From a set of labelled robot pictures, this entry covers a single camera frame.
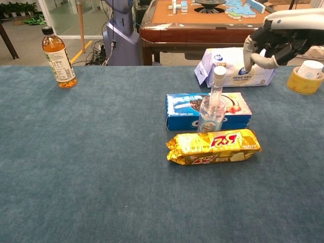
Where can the dark furniture leg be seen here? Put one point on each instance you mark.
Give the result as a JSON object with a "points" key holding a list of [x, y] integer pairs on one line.
{"points": [[8, 43]]}

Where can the row of potted plants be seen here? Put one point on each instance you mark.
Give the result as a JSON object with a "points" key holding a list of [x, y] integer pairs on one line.
{"points": [[15, 8]]}

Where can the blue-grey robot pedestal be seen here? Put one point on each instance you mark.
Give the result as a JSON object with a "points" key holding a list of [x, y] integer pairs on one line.
{"points": [[121, 43]]}

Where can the yellow cracker pack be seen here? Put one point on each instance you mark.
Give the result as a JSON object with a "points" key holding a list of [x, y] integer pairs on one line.
{"points": [[202, 149]]}

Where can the amber tea bottle black cap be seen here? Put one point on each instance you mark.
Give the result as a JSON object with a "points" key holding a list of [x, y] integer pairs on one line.
{"points": [[59, 65]]}

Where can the wooden pole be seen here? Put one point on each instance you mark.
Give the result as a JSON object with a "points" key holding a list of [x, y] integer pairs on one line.
{"points": [[81, 25]]}

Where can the white tube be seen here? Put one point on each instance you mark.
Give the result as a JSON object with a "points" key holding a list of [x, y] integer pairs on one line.
{"points": [[217, 93]]}

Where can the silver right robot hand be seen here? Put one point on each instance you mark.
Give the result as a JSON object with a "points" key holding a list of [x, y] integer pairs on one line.
{"points": [[291, 22]]}

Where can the blue Oreo cookie box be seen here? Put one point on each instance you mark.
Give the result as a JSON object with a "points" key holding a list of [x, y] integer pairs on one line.
{"points": [[182, 121]]}

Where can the brown mahjong table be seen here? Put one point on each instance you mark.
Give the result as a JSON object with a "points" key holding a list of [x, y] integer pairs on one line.
{"points": [[202, 33]]}

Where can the white plastic basket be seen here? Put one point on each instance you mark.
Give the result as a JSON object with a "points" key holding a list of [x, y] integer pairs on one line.
{"points": [[316, 54]]}

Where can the cardboard box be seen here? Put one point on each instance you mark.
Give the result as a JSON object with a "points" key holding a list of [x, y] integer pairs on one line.
{"points": [[302, 7]]}

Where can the blue table mat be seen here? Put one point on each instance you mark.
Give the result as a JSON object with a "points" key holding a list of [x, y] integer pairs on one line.
{"points": [[101, 152]]}

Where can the white tissue pack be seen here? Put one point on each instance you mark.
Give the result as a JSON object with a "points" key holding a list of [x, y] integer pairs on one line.
{"points": [[235, 81]]}

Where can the glass jar with cartoon print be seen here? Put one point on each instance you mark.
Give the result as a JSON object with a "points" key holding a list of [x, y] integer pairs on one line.
{"points": [[210, 124]]}

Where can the black mahjong table turntable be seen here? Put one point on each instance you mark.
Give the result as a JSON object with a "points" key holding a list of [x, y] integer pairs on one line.
{"points": [[210, 6]]}

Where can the green floor item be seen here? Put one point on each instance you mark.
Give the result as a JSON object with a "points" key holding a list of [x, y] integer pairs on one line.
{"points": [[35, 19]]}

